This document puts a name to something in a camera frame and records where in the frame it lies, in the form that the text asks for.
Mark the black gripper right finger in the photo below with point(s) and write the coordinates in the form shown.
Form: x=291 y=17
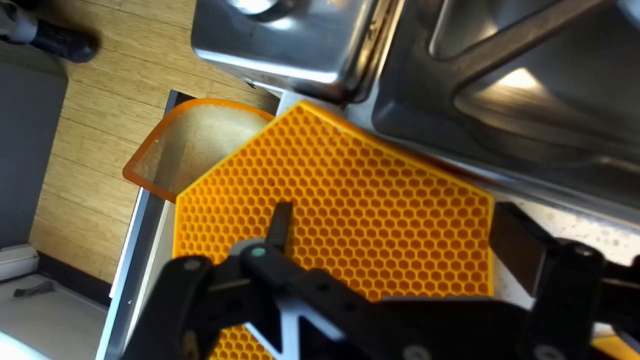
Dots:
x=586 y=300

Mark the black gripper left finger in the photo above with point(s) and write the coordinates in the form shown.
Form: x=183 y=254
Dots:
x=201 y=300

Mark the orange honeycomb silicone coaster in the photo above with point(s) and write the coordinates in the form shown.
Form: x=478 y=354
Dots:
x=367 y=221

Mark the stainless steel gas stove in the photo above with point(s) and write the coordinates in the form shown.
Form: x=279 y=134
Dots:
x=532 y=133

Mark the translucent orange plastic sheet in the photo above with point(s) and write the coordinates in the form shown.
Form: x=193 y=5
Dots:
x=201 y=142

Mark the small dark floor item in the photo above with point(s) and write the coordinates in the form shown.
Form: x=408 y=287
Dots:
x=32 y=289

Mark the white rounded object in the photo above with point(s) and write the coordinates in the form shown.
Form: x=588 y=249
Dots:
x=17 y=260

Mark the grey bin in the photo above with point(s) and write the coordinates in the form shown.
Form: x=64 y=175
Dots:
x=30 y=147

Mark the black shoe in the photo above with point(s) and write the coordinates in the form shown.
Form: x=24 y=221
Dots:
x=63 y=40

